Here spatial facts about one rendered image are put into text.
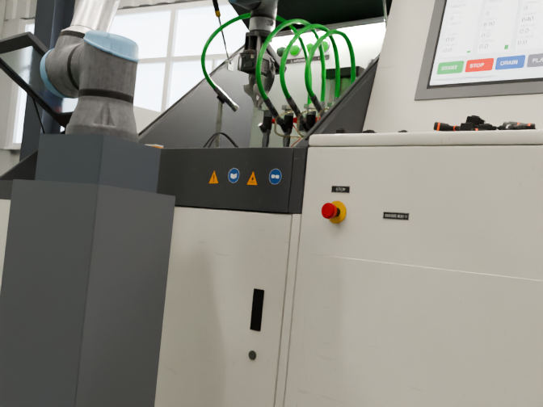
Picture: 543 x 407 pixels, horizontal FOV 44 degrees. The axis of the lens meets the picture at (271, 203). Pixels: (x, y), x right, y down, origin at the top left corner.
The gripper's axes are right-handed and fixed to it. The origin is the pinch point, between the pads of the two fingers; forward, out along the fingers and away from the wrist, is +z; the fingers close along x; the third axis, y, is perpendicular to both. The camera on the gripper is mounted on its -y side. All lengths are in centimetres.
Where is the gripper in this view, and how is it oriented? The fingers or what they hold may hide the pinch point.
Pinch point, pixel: (259, 103)
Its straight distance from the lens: 200.9
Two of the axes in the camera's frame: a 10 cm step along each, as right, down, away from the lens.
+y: -6.3, -0.9, -7.7
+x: 7.7, 0.5, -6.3
